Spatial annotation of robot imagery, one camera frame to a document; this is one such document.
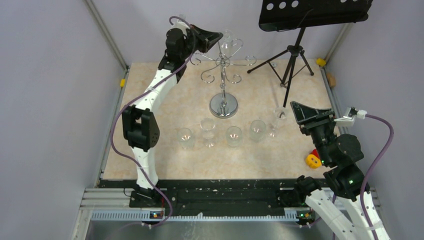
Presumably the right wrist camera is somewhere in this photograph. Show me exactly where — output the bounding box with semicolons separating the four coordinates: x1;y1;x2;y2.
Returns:
334;107;367;127

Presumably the aluminium frame post left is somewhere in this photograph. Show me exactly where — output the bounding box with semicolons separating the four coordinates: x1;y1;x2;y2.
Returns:
82;0;129;71

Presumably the purple cable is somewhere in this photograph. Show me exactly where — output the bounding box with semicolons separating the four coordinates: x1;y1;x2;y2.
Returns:
359;113;395;240
109;15;196;227

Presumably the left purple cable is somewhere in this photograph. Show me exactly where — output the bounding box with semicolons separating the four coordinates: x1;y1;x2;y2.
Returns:
109;15;196;227

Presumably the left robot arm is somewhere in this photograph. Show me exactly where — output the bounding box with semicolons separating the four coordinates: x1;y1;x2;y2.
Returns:
121;25;224;207

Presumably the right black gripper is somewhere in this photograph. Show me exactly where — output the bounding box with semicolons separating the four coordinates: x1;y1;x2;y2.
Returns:
290;100;336;166

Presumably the black music stand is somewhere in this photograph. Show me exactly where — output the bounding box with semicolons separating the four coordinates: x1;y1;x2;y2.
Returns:
247;0;373;107

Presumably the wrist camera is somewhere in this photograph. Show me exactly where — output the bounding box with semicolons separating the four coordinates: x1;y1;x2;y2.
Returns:
168;14;191;30
334;107;367;127

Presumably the yellow and red toy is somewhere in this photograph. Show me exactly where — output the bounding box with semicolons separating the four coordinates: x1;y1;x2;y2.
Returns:
305;149;322;169

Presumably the yellow corner clip right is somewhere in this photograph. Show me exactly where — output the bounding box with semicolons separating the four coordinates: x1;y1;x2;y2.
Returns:
315;58;327;67

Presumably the white cable duct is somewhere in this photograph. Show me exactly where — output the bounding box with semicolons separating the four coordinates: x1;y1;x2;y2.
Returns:
90;210;312;222

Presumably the aluminium frame post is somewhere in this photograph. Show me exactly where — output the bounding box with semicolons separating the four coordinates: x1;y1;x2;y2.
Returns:
82;0;129;71
324;23;352;64

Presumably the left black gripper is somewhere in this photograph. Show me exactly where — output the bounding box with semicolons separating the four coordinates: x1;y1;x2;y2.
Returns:
179;23;222;60

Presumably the chrome wine glass rack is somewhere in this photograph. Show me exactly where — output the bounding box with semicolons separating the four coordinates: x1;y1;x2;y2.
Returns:
190;38;257;119

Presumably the yellow clip left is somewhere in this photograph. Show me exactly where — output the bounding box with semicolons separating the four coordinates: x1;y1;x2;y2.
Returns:
119;78;126;88

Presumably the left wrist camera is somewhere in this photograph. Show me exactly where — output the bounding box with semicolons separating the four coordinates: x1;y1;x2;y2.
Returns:
168;14;191;30

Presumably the brown block on rail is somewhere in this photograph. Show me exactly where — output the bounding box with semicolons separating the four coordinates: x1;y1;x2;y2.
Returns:
326;72;337;88

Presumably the aluminium frame post right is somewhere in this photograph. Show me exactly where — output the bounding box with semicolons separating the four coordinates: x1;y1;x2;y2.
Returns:
324;23;352;64

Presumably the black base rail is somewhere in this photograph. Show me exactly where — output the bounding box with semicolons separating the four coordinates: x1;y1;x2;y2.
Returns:
98;178;306;219

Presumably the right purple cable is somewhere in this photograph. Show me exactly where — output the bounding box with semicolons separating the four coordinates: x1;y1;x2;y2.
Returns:
359;113;395;240

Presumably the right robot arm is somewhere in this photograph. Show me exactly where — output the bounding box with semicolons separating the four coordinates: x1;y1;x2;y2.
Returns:
290;101;390;240

